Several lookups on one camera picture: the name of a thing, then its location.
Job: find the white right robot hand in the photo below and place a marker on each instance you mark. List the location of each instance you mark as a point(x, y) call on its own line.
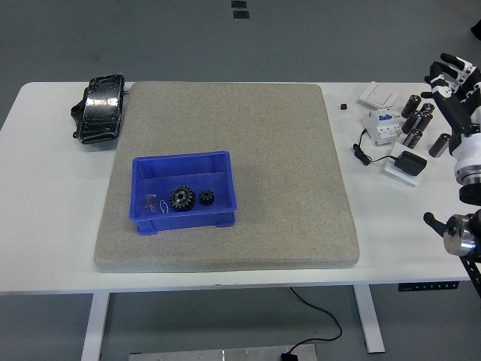
point(456, 109)

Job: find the small black gear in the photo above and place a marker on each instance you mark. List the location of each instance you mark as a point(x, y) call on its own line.
point(207, 198)

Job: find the large black gear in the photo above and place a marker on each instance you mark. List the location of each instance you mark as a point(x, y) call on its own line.
point(182, 198)

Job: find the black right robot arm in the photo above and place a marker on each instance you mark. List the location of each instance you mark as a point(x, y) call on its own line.
point(469, 176)

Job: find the black cylindrical capacitor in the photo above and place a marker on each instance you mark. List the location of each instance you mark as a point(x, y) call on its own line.
point(413, 138)
point(410, 122)
point(411, 106)
point(425, 121)
point(427, 108)
point(439, 144)

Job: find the black power adapter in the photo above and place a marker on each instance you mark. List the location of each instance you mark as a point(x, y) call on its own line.
point(410, 163)

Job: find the white circuit breaker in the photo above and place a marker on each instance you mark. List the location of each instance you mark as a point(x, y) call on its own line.
point(381, 124)

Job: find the dark object at edge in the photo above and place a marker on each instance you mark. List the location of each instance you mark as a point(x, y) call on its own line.
point(477, 28)

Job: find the white socket panel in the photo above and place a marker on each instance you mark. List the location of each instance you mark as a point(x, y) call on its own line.
point(392, 171)

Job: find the small black cube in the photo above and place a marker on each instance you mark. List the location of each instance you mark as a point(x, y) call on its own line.
point(343, 106)

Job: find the black table control panel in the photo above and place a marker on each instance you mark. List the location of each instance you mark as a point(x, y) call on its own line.
point(428, 286)

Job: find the grey-brown mat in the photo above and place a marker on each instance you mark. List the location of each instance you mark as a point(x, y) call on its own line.
point(263, 131)

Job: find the white table leg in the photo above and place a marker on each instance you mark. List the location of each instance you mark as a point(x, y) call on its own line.
point(370, 323)
point(94, 327)

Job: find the black floor patch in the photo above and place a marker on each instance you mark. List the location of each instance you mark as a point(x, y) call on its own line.
point(241, 14)
point(238, 4)

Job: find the blue plastic bin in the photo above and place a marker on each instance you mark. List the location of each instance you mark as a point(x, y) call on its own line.
point(165, 176)

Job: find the black floor plug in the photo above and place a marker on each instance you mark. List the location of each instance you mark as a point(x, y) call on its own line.
point(287, 356)

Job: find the small dark metal bits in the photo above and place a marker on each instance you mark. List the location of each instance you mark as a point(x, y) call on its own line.
point(150, 200)

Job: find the grey metal floor plate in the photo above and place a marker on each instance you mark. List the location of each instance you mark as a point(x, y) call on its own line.
point(210, 355)

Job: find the black shiny wrapped bundle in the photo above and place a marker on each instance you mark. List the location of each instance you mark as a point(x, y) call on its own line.
point(101, 109)

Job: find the white wall switch plate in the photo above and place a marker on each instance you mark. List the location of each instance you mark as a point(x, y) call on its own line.
point(377, 94)

